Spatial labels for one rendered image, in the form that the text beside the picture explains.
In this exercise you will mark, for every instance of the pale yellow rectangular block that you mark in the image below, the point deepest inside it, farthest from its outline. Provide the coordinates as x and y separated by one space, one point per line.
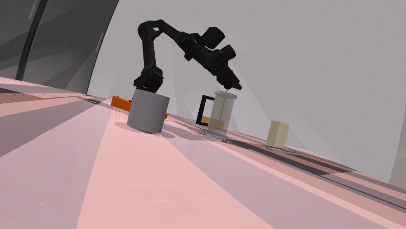
277 134

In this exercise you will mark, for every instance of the glass french press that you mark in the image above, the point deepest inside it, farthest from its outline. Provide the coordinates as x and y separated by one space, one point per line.
221 112

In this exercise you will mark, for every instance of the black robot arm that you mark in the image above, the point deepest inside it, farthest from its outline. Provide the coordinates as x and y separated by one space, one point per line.
192 44

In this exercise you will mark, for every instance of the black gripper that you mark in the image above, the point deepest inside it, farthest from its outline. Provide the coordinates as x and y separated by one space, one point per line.
217 63

